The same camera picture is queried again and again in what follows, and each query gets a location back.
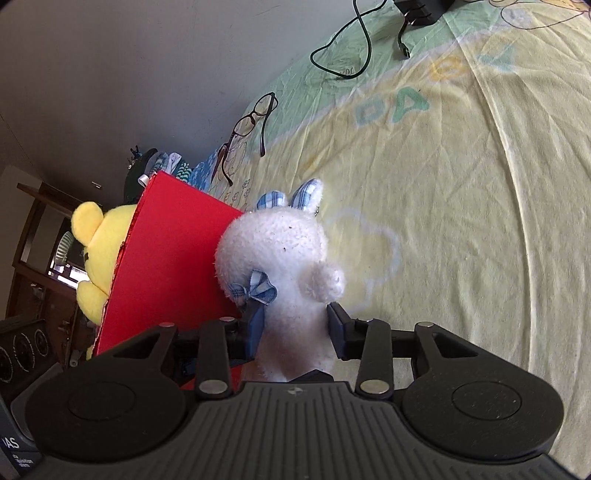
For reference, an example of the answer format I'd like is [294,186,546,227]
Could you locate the dark green object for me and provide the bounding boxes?
[123,146,160,205]

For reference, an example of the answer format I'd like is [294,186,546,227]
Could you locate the yellow plush bear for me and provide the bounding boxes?
[71,201,139,361]

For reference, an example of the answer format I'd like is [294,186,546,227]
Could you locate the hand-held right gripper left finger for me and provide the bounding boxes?
[111,299,267,400]

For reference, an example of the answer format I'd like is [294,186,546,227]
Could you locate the white plush rabbit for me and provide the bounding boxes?
[213,179,346,383]

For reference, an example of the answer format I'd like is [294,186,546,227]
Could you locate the black eyeglasses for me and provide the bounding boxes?
[211,91,280,187]

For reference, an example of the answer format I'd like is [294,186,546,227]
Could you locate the wooden cabinet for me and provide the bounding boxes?
[0,181,95,367]

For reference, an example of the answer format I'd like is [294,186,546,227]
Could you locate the small fan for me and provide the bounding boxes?
[50,231,78,272]

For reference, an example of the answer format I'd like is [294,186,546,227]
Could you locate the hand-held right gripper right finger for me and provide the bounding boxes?
[325,301,481,399]

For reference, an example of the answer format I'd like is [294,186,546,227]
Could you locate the yellow printed bed sheet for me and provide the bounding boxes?
[185,0,591,476]

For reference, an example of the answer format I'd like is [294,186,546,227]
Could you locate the red cardboard box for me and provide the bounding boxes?
[92,171,245,385]

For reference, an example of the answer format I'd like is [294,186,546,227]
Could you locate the black cable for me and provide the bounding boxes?
[309,0,389,82]

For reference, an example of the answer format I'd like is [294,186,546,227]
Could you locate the patterned cloth pile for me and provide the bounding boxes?
[151,151,223,195]

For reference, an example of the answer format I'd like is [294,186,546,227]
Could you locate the black charger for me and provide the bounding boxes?
[394,0,446,61]

